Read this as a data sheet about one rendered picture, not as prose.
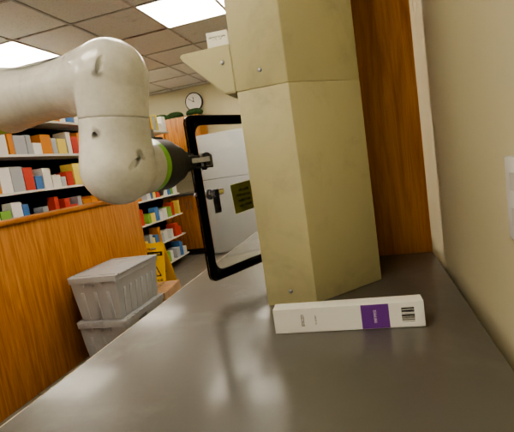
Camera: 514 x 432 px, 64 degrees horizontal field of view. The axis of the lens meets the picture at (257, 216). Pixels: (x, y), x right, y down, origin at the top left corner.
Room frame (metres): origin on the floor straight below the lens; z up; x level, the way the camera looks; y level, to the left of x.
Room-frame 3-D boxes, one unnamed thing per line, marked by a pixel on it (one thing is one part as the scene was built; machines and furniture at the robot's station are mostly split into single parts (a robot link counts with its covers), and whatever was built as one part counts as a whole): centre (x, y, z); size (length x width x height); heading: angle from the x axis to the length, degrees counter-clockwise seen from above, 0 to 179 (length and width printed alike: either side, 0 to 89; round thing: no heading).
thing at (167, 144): (0.74, 0.16, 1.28); 0.09 x 0.06 x 0.12; 75
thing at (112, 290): (3.09, 1.13, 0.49); 0.60 x 0.42 x 0.33; 164
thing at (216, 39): (1.02, 0.03, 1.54); 0.05 x 0.05 x 0.06; 82
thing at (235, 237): (1.08, 0.03, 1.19); 0.30 x 0.01 x 0.40; 138
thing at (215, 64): (1.06, 0.02, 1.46); 0.32 x 0.12 x 0.10; 164
